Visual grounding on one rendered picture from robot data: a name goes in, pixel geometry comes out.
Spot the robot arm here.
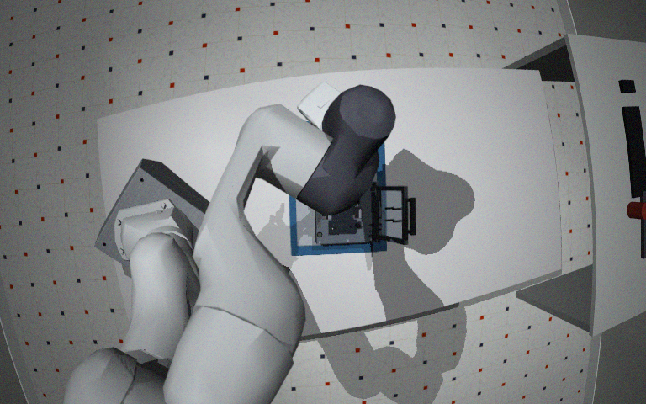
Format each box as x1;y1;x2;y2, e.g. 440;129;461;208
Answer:
64;82;396;404

